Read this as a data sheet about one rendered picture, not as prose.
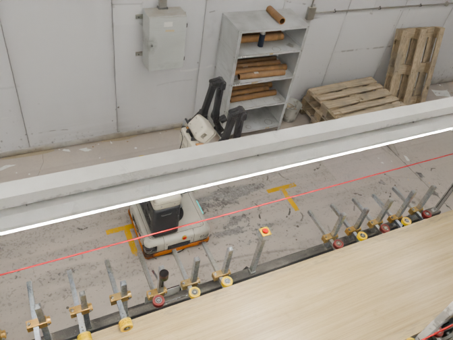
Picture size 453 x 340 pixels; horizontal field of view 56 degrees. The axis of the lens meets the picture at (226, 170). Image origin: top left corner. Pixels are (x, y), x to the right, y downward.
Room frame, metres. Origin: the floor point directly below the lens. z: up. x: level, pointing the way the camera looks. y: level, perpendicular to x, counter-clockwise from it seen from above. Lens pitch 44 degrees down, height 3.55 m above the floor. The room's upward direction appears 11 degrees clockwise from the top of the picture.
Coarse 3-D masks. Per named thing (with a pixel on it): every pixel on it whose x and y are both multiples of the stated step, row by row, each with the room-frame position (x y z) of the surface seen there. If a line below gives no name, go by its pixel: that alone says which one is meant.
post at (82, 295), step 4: (80, 292) 1.23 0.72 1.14; (84, 292) 1.24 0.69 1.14; (80, 296) 1.21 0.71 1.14; (84, 296) 1.22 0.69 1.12; (80, 300) 1.21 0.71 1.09; (84, 300) 1.22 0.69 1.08; (84, 304) 1.22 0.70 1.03; (84, 308) 1.21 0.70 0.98; (84, 316) 1.21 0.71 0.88; (88, 316) 1.22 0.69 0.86; (84, 320) 1.21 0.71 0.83; (88, 320) 1.22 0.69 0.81; (88, 324) 1.22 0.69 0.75
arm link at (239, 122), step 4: (244, 116) 2.68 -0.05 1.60; (236, 120) 2.73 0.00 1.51; (240, 120) 2.70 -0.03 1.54; (244, 120) 2.69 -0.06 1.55; (236, 124) 2.72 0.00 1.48; (240, 124) 2.71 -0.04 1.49; (236, 128) 2.71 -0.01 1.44; (240, 128) 2.71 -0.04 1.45; (236, 132) 2.70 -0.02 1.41; (240, 132) 2.72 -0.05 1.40; (236, 136) 2.70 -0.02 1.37; (240, 136) 2.72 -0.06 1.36
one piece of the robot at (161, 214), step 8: (152, 200) 2.35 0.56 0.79; (160, 200) 2.35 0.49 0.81; (168, 200) 2.38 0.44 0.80; (176, 200) 2.41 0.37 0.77; (144, 208) 2.54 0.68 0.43; (152, 208) 2.36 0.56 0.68; (160, 208) 2.34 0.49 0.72; (168, 208) 2.38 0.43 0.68; (176, 208) 2.42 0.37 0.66; (152, 216) 2.34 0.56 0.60; (160, 216) 2.34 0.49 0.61; (168, 216) 2.38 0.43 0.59; (176, 216) 2.43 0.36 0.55; (152, 224) 2.33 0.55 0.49; (160, 224) 2.34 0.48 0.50; (168, 224) 2.38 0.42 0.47; (176, 224) 2.43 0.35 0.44; (152, 232) 2.33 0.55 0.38; (168, 232) 2.39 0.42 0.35
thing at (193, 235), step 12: (132, 204) 2.68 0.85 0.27; (192, 204) 2.83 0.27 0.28; (144, 216) 2.57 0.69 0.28; (192, 216) 2.69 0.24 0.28; (144, 228) 2.43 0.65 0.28; (180, 228) 2.51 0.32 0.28; (192, 228) 2.54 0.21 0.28; (204, 228) 2.57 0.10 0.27; (144, 240) 2.30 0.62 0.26; (156, 240) 2.32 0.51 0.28; (168, 240) 2.36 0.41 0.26; (180, 240) 2.41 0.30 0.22; (192, 240) 2.48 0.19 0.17; (204, 240) 2.55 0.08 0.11; (144, 252) 2.27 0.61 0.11; (156, 252) 2.30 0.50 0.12; (168, 252) 2.35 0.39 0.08
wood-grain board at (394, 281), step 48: (384, 240) 2.33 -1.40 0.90; (432, 240) 2.43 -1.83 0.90; (240, 288) 1.62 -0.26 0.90; (288, 288) 1.70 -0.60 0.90; (336, 288) 1.78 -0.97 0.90; (384, 288) 1.86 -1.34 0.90; (432, 288) 1.95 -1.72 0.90; (96, 336) 1.09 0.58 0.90; (144, 336) 1.15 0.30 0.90; (192, 336) 1.21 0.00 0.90; (240, 336) 1.28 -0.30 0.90; (288, 336) 1.34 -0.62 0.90; (336, 336) 1.41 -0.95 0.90; (384, 336) 1.48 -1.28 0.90
